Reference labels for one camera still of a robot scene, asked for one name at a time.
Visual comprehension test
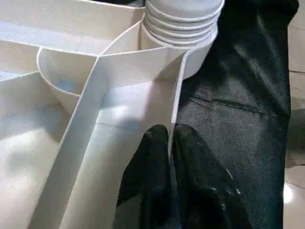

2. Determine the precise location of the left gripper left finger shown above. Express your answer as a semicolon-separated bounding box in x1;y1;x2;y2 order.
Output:
115;124;179;229

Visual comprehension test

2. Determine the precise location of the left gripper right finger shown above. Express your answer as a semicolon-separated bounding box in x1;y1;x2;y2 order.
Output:
172;124;251;229

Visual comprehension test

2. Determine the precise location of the white plastic table top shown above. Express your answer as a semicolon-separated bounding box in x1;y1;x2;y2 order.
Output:
0;0;226;229

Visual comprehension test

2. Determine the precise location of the white plastic table leg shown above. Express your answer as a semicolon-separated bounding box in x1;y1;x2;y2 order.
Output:
142;0;226;47

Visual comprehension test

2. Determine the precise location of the black mat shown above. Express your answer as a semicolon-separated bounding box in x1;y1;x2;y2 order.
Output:
173;0;301;229

